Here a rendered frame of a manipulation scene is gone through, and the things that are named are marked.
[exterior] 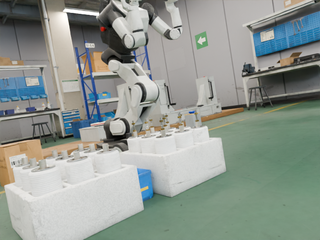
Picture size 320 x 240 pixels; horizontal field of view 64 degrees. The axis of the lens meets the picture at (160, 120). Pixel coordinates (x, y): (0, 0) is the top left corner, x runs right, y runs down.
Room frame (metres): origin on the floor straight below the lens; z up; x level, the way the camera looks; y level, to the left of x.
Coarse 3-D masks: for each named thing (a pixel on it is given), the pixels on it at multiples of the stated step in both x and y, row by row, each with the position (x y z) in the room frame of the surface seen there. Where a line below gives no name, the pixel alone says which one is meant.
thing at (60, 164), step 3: (66, 159) 0.98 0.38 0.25; (69, 159) 0.98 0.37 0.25; (54, 162) 0.98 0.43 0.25; (57, 162) 0.97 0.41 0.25; (60, 162) 0.97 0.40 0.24; (63, 162) 0.97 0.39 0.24; (57, 165) 0.97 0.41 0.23; (60, 165) 0.97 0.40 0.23; (63, 165) 0.97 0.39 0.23; (60, 168) 0.97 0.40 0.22; (63, 168) 0.97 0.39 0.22; (60, 171) 0.97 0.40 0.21; (63, 171) 0.97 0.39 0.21; (63, 174) 0.97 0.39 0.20; (63, 177) 0.97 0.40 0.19; (66, 177) 0.97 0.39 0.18
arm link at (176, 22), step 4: (172, 12) 1.97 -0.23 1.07; (176, 12) 1.97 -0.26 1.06; (172, 16) 1.98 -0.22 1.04; (176, 16) 1.97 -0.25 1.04; (172, 20) 2.00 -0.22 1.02; (176, 20) 1.98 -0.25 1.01; (180, 20) 1.99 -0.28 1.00; (172, 24) 2.02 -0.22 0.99; (176, 24) 1.99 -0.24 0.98; (180, 24) 1.99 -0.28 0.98; (176, 28) 1.99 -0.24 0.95; (180, 28) 2.00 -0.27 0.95; (180, 32) 1.98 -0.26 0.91
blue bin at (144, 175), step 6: (138, 168) 1.20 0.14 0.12; (138, 174) 1.20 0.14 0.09; (144, 174) 1.10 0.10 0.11; (150, 174) 1.12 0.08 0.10; (144, 180) 1.10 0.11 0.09; (150, 180) 1.12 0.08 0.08; (144, 186) 1.10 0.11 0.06; (150, 186) 1.12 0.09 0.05; (144, 192) 1.09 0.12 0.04; (150, 192) 1.11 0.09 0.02; (144, 198) 1.09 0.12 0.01; (150, 198) 1.11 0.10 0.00
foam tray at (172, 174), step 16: (208, 144) 1.25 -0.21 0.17; (128, 160) 1.31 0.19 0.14; (144, 160) 1.20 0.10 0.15; (160, 160) 1.10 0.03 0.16; (176, 160) 1.11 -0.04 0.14; (192, 160) 1.18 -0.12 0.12; (208, 160) 1.24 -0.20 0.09; (224, 160) 1.32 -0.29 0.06; (160, 176) 1.11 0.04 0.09; (176, 176) 1.10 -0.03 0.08; (192, 176) 1.17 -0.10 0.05; (208, 176) 1.23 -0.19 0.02; (160, 192) 1.13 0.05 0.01; (176, 192) 1.10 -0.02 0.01
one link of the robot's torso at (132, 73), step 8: (112, 64) 1.93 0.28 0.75; (120, 64) 1.87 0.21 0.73; (128, 64) 1.91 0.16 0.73; (136, 64) 1.94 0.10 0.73; (120, 72) 1.88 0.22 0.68; (128, 72) 1.85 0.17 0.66; (136, 72) 1.93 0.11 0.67; (144, 72) 1.88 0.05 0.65; (128, 80) 1.87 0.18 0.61; (136, 80) 1.80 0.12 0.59; (144, 80) 1.80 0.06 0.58; (144, 88) 1.73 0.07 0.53; (152, 88) 1.77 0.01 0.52; (144, 96) 1.73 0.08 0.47; (152, 96) 1.78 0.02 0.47
